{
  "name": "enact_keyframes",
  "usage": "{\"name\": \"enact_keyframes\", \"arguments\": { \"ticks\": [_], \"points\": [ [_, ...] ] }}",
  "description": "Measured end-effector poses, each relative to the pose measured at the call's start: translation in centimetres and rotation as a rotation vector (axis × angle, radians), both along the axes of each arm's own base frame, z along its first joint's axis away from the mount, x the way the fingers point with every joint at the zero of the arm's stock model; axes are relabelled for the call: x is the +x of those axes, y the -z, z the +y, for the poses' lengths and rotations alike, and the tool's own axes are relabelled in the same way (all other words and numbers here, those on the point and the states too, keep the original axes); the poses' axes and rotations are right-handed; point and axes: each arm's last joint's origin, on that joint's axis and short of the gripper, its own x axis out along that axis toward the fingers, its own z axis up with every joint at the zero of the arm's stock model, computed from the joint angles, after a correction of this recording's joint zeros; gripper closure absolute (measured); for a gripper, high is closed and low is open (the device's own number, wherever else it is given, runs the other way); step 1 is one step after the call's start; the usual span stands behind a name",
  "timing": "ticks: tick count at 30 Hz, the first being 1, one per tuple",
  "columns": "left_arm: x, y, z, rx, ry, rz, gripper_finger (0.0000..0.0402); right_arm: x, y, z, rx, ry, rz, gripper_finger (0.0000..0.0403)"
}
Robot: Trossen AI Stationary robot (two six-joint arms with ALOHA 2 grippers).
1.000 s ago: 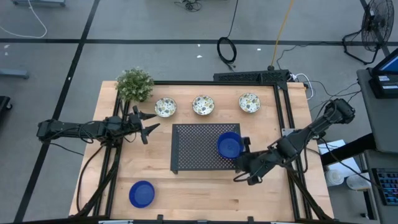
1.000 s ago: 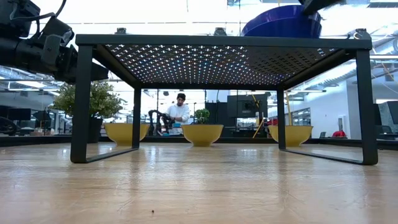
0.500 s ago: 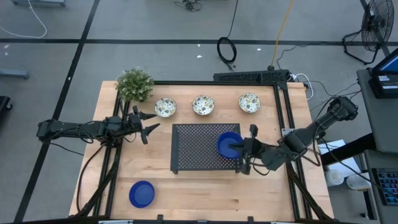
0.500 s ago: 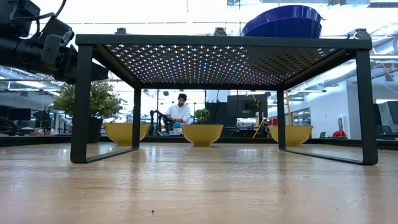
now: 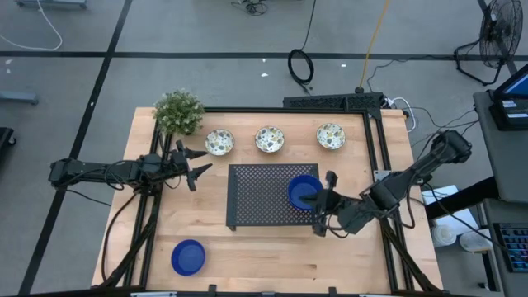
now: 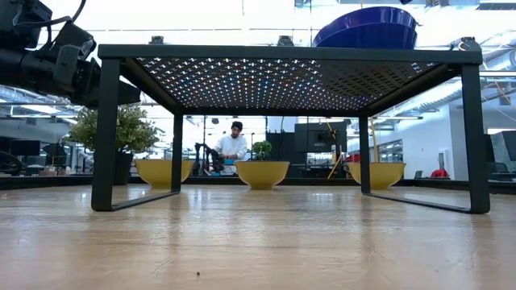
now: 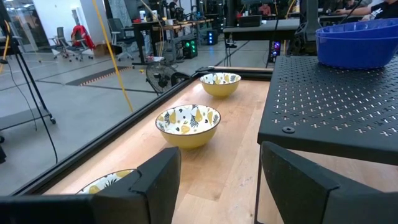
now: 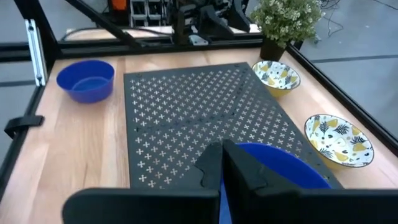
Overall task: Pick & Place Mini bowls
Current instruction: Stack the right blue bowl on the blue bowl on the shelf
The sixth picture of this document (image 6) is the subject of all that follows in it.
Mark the black aluminium table frame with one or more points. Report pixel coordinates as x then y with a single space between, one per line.
40 182

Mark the small green background plant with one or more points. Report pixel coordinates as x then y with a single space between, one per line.
262 150

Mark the green plant in black pot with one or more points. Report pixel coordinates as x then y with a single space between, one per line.
137 129

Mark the red background object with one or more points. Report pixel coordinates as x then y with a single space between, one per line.
439 174

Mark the yellow bowl with patterned inside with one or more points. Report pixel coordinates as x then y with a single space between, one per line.
155 173
262 175
387 175

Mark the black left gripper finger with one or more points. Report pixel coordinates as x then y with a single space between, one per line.
129 96

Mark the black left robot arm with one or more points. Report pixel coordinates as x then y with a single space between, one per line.
24 68

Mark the black perforated metal rack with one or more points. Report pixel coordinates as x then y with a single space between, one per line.
282 52

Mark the black background robot arm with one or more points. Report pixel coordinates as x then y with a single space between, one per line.
209 155

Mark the red shelf unit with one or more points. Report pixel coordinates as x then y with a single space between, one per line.
353 158

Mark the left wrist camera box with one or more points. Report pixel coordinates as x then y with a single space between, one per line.
74 40

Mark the black background cabinet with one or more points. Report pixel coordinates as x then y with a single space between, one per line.
318 139

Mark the person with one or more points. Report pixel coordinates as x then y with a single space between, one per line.
231 147

